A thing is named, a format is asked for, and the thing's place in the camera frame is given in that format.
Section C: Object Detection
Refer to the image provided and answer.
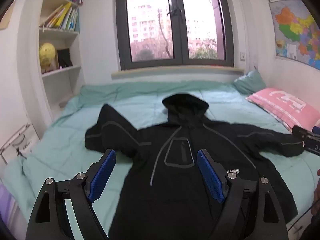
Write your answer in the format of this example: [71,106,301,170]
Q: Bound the black hooded jacket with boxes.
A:
[84,93,304,240]

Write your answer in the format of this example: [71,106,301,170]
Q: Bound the yellow globe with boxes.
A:
[39,42,57,74]

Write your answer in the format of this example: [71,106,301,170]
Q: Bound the purple cloth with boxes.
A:
[0,180,19,230]

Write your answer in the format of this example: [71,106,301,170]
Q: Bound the teal pillow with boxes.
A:
[234,69,267,95]

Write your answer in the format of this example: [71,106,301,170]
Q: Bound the grey framed window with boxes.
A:
[115,0,235,71]

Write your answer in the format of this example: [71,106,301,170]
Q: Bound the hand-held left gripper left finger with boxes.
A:
[25,149,117,240]

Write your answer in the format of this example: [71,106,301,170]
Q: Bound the mint green bed blanket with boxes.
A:
[0,80,320,240]

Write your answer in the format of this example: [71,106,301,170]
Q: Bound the white bookshelf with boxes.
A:
[37,0,87,120]

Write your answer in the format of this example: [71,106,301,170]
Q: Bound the colourful wall map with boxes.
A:
[269,0,320,70]

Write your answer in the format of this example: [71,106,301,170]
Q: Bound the pink printed pillow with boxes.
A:
[246,87,320,134]

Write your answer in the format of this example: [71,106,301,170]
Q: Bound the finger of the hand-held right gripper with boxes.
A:
[292,125,307,143]

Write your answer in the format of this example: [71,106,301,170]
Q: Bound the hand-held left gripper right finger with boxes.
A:
[197,149,288,240]

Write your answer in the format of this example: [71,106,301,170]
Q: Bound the white paper bag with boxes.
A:
[0,124,40,164]

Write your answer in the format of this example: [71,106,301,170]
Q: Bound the black picture frame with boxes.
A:
[55,48,73,68]

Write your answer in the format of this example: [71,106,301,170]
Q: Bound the person's right hand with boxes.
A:
[312,169,320,215]

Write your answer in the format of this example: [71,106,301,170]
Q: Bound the beige window sill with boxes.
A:
[111,66,244,79]

